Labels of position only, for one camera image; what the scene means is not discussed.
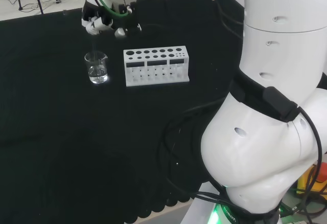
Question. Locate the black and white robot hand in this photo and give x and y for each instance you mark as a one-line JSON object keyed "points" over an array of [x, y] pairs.
{"points": [[104, 22]]}

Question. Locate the clear glass beaker with water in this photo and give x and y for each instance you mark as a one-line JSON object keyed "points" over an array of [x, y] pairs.
{"points": [[97, 78]]}

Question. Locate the white test tube rack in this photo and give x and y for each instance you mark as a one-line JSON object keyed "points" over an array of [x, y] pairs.
{"points": [[155, 78]]}

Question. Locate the metal cloth clip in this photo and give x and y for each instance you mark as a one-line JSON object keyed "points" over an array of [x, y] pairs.
{"points": [[64, 12]]}

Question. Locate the black bench cloth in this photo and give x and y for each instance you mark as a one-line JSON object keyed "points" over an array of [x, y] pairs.
{"points": [[51, 119]]}

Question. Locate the yellow stop button box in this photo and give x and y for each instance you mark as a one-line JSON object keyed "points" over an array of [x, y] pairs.
{"points": [[304, 183]]}

